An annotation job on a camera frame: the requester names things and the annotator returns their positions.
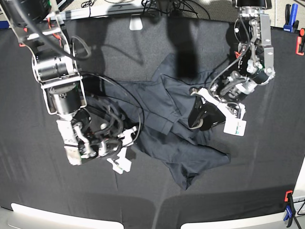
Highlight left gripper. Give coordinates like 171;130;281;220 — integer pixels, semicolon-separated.
188;87;245;131

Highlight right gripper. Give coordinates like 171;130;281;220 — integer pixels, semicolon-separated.
56;108;138;166

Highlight dark navy t-shirt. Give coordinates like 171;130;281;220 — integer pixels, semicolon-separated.
85;54;231;189

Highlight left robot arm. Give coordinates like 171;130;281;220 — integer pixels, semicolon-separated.
188;0;275;136

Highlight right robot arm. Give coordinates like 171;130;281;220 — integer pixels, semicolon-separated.
0;0;139;174

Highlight black table cloth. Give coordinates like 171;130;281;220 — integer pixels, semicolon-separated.
0;17;305;229

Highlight red black clamp near-right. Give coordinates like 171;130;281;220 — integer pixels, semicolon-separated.
285;190;294;203

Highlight red black clamp far-right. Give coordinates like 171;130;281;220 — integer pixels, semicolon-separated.
295;28;305;56

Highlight blue bar clamp far-right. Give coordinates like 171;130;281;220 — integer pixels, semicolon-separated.
283;3;299;33

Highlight blue bar clamp near-right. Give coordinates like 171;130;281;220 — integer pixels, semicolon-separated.
283;202;295;228

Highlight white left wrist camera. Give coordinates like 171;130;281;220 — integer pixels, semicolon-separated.
223;118;247;136

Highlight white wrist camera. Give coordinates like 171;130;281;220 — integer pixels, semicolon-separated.
223;118;247;136
107;147;132;175

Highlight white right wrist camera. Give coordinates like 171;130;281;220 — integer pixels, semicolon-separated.
107;147;132;175

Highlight tangled black cables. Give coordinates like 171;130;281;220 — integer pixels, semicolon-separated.
81;0;215;20

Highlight aluminium frame rail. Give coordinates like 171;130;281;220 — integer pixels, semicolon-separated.
61;5;134;20

